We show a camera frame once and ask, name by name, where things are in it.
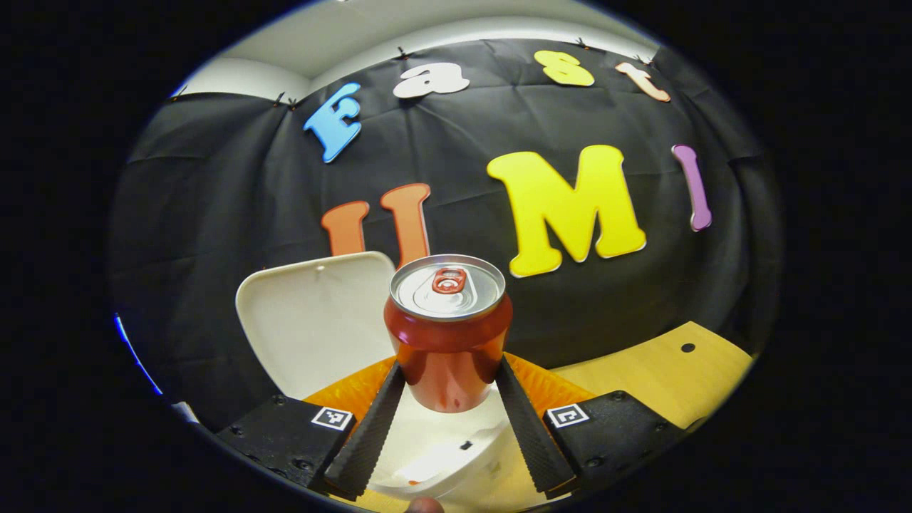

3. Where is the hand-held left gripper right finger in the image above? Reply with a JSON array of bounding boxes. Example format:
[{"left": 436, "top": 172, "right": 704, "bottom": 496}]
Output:
[{"left": 495, "top": 353, "right": 688, "bottom": 499}]

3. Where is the black backdrop cloth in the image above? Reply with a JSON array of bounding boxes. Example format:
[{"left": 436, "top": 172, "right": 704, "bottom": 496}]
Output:
[{"left": 107, "top": 39, "right": 784, "bottom": 414}]

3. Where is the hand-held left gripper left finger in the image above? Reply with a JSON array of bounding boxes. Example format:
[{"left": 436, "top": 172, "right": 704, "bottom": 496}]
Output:
[{"left": 217, "top": 356, "right": 407, "bottom": 502}]

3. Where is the wooden desktop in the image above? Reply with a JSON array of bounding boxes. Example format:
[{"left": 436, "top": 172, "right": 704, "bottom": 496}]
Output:
[{"left": 335, "top": 321, "right": 755, "bottom": 513}]

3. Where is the red pop can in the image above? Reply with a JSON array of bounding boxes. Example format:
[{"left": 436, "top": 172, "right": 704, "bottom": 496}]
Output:
[{"left": 383, "top": 254, "right": 514, "bottom": 414}]

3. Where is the white desktop garbage bin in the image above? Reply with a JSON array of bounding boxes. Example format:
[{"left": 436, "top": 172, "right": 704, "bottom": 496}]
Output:
[{"left": 235, "top": 251, "right": 524, "bottom": 499}]

